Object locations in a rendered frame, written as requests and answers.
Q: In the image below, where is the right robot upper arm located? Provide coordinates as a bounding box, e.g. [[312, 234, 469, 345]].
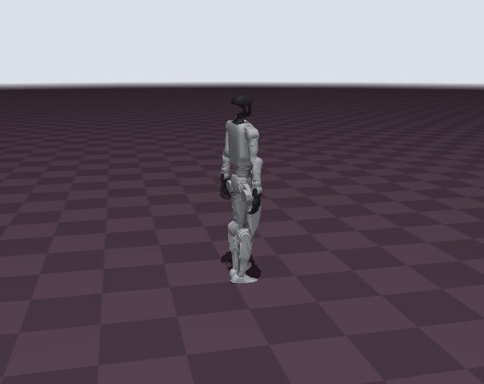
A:
[[245, 126, 259, 166]]

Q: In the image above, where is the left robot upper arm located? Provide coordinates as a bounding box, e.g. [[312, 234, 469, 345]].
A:
[[224, 120, 232, 156]]

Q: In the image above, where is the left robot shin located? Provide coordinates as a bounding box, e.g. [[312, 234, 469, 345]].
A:
[[227, 223, 239, 270]]

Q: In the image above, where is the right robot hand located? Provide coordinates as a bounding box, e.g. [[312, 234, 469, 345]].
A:
[[247, 188, 262, 214]]

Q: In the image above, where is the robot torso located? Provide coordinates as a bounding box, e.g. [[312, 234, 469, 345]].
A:
[[228, 120, 254, 193]]

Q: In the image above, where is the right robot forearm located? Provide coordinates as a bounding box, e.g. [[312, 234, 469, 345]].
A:
[[250, 158, 262, 194]]

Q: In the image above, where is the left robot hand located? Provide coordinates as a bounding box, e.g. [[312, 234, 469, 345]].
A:
[[220, 173, 233, 200]]

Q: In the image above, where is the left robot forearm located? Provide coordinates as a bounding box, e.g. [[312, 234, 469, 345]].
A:
[[221, 151, 231, 179]]

